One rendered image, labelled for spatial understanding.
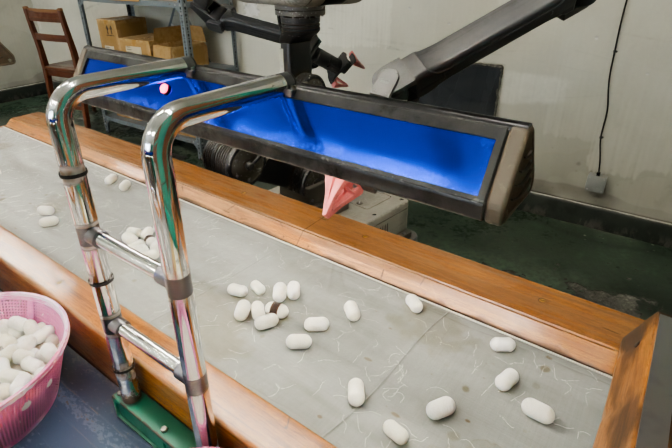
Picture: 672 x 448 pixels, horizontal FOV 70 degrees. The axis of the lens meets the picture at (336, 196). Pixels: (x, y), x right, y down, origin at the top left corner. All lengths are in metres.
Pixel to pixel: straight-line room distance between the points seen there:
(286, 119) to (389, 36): 2.38
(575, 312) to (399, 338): 0.26
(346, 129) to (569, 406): 0.44
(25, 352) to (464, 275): 0.64
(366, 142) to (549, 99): 2.21
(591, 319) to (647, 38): 1.86
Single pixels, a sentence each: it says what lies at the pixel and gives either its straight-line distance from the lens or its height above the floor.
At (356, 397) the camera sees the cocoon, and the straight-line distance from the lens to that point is 0.62.
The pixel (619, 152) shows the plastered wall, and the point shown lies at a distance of 2.62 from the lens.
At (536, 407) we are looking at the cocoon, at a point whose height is 0.76.
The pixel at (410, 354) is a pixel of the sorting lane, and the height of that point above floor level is 0.74.
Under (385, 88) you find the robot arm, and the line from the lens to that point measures 0.82.
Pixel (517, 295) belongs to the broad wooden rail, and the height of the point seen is 0.76.
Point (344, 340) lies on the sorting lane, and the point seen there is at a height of 0.74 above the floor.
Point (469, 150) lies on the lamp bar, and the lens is 0.39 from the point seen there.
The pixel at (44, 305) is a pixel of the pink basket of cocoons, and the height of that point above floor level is 0.76.
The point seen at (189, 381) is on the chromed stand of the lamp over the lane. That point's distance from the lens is 0.53.
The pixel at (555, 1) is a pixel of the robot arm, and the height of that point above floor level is 1.16.
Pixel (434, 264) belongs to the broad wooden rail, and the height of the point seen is 0.76.
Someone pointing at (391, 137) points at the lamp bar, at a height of 1.09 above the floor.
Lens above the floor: 1.22
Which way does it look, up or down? 26 degrees down
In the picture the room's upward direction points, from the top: straight up
